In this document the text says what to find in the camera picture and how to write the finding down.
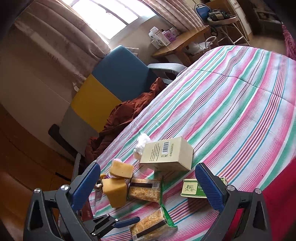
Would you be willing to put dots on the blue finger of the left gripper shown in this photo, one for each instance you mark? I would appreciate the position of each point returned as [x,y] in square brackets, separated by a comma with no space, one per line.
[127,222]

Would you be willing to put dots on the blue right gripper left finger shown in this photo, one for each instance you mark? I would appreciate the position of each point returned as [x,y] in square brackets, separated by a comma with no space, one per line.
[83,185]

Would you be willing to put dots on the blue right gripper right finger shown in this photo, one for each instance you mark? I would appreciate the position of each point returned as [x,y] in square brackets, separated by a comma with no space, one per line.
[212,186]

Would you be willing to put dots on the green white small box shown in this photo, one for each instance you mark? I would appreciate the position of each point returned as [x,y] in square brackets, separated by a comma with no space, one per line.
[192,189]

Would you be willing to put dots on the oat bar packet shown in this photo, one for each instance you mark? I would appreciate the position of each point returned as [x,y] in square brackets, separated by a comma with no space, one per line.
[145,189]
[157,225]

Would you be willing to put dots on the small yellow sponge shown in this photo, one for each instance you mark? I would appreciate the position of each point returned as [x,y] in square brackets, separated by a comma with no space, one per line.
[120,169]

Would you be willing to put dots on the gold wrapped candy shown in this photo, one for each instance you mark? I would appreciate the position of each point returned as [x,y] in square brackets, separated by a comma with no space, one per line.
[98,186]

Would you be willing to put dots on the beige cardboard box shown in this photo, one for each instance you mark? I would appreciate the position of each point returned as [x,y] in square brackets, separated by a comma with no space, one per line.
[174,154]

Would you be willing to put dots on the white tissue wad on bed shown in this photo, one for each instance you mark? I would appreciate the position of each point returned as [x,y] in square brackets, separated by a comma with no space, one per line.
[142,140]

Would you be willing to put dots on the rust brown cloth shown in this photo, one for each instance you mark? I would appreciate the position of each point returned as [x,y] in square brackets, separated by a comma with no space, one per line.
[120,117]

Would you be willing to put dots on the striped pink green bedsheet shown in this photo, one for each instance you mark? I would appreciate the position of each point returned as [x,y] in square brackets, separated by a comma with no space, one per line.
[236,107]

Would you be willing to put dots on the grey yellow blue chair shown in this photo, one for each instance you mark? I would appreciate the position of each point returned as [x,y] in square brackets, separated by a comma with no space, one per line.
[118,77]

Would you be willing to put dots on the wooden side table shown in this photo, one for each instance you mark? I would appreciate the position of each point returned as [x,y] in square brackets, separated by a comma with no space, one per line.
[176,47]

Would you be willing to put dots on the pink curtain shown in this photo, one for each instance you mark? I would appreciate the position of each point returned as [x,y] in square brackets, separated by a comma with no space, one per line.
[64,36]

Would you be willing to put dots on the white boxes on table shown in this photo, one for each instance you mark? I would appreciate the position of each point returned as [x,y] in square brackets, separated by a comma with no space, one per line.
[162,38]

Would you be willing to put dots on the round stool with items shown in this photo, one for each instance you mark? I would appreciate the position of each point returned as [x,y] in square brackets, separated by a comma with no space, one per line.
[219,21]

